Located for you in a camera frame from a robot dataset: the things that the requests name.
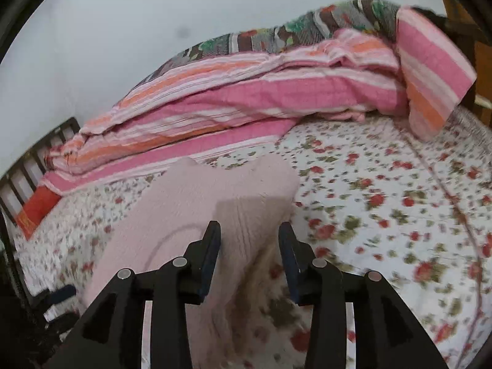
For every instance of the orange red pillow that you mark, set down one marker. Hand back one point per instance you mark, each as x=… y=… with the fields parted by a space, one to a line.
x=38 y=207

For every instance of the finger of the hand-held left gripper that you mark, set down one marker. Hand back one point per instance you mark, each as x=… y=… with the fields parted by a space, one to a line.
x=63 y=293

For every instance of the floral bed sheet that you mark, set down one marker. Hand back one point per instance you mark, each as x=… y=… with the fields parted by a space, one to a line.
x=384 y=200

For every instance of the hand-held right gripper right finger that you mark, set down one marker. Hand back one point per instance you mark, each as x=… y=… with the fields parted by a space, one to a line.
x=291 y=269

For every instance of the pink knit sweater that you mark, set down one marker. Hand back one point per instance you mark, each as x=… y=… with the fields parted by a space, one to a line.
x=173 y=207

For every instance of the dark slatted headboard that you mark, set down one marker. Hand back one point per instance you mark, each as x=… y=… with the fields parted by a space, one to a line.
x=71 y=126

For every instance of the pink orange striped quilt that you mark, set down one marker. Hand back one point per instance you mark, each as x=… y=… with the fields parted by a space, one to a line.
x=250 y=96

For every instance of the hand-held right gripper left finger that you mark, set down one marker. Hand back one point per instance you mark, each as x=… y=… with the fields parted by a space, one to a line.
x=207 y=261

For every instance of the green brown patterned blanket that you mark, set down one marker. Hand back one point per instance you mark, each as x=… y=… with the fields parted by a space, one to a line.
x=307 y=27

